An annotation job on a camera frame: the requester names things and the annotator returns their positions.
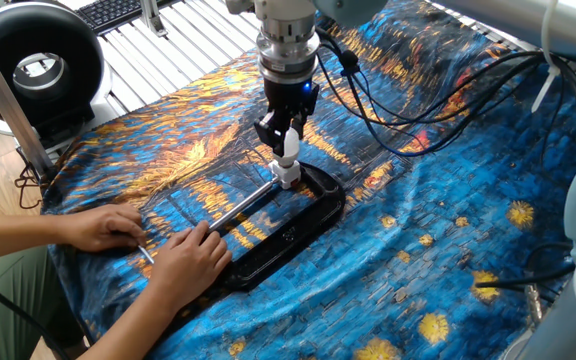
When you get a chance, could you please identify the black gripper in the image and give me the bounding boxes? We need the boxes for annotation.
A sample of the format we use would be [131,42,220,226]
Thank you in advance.
[253,77,320,159]

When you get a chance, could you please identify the white light bulb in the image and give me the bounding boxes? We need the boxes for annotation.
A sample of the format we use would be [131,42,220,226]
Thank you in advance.
[272,127,302,170]

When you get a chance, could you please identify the white socket metal rod stand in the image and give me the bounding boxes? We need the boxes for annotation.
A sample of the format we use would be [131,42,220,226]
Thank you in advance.
[136,159,303,266]

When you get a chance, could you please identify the person's left forearm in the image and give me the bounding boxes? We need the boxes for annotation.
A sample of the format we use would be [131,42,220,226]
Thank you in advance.
[0,214,67,266]

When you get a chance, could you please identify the person's right forearm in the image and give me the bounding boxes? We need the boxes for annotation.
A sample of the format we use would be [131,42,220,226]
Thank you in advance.
[75,287,194,360]

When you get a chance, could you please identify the person's right hand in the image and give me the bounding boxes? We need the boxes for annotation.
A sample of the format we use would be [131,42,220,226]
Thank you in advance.
[147,220,233,314]

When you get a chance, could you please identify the person's left hand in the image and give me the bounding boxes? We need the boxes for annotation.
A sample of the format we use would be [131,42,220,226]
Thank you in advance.
[57,203,147,254]

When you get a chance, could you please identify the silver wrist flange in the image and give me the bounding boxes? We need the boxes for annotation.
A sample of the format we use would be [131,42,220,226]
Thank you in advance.
[255,14,322,85]

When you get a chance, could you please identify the black plastic tray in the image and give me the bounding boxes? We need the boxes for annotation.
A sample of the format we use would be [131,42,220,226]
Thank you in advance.
[212,160,347,294]

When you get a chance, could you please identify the starry night painting tablecloth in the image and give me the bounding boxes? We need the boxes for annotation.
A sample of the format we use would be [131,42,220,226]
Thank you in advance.
[41,0,576,360]

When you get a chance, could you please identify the black keyboard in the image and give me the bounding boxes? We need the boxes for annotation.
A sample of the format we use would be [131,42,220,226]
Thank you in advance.
[74,0,182,36]

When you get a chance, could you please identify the green trousers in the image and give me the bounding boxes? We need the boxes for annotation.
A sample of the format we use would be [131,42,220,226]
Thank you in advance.
[0,244,87,360]

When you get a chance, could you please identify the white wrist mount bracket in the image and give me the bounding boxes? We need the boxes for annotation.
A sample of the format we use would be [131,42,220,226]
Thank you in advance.
[225,0,319,21]

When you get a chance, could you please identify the thin aluminium post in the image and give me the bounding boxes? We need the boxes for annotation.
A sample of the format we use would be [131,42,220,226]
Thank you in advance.
[139,0,169,39]

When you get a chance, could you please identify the black ring-shaped fan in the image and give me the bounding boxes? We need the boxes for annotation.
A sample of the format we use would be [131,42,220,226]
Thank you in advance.
[0,2,114,139]

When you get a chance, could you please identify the white cable tie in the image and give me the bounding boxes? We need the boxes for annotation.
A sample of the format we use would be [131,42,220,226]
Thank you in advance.
[530,0,564,114]

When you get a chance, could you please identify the thick black cable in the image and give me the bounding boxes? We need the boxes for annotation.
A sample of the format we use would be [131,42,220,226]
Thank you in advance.
[473,242,576,304]

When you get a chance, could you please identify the thick aluminium post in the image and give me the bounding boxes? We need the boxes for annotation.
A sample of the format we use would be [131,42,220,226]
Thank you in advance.
[0,19,55,179]

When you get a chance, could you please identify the thin black cable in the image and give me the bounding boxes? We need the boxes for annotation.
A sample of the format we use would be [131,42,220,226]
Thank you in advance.
[0,264,72,360]

